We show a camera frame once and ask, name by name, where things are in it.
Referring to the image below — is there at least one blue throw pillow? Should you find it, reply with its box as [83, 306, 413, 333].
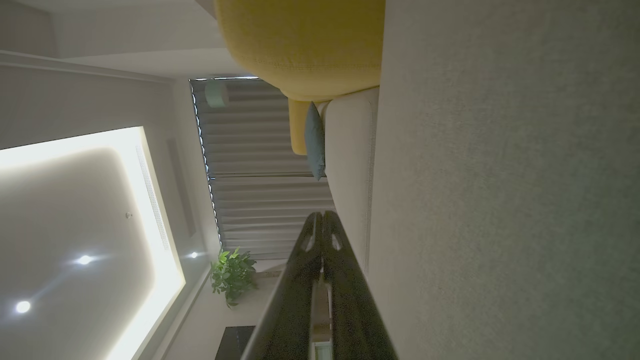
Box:
[304, 102, 327, 181]

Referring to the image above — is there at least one large yellow sofa cushion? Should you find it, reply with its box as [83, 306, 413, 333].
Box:
[214, 0, 386, 102]

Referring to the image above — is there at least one grey fabric sofa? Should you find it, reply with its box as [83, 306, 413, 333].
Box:
[320, 0, 640, 360]

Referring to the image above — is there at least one green potted plant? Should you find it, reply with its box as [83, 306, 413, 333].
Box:
[210, 247, 258, 308]

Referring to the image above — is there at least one grey pleated curtain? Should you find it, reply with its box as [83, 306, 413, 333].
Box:
[190, 76, 336, 261]

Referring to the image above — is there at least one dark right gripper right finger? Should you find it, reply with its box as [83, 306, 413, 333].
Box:
[322, 210, 399, 360]

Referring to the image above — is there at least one small yellow cushion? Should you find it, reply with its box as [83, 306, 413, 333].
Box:
[288, 98, 327, 156]

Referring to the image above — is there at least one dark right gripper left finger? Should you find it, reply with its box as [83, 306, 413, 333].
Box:
[240, 211, 324, 360]

